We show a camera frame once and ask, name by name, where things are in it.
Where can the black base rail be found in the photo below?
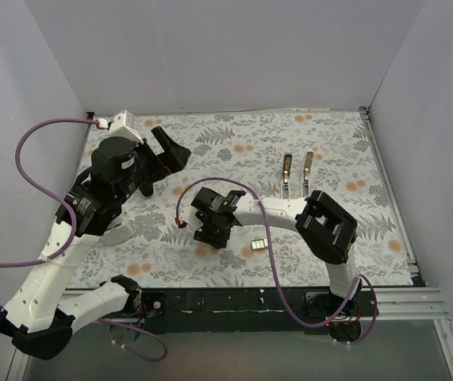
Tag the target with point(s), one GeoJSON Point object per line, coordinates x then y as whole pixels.
{"type": "Point", "coordinates": [239, 309]}

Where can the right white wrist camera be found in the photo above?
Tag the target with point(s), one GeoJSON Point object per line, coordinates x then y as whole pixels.
{"type": "Point", "coordinates": [187, 217]}

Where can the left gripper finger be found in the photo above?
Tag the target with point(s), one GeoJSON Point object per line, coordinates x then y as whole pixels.
{"type": "Point", "coordinates": [163, 139]}
{"type": "Point", "coordinates": [175, 156]}

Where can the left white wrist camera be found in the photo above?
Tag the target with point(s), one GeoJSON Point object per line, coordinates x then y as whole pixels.
{"type": "Point", "coordinates": [122, 125]}

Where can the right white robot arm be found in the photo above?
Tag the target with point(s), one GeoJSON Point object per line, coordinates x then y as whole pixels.
{"type": "Point", "coordinates": [326, 227]}

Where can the floral table mat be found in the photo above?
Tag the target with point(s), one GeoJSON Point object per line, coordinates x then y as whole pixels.
{"type": "Point", "coordinates": [228, 150]}

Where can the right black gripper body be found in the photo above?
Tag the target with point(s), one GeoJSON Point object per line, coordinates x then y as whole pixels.
{"type": "Point", "coordinates": [209, 228]}

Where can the clear conical flask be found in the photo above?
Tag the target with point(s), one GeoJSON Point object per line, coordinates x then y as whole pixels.
{"type": "Point", "coordinates": [118, 231]}

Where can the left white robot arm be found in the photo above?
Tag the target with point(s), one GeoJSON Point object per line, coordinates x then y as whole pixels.
{"type": "Point", "coordinates": [39, 322]}

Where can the grey staple strips block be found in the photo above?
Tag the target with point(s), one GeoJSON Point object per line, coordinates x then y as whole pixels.
{"type": "Point", "coordinates": [259, 245]}

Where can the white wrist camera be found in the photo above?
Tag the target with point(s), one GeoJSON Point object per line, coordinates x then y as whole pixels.
{"type": "Point", "coordinates": [187, 217]}
{"type": "Point", "coordinates": [122, 125]}

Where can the black stand orange cap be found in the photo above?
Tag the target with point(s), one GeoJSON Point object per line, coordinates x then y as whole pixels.
{"type": "Point", "coordinates": [146, 189]}

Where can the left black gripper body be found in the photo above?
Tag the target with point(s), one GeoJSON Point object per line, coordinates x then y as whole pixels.
{"type": "Point", "coordinates": [156, 159]}

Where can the green stapler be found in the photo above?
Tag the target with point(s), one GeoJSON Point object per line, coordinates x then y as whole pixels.
{"type": "Point", "coordinates": [285, 176]}

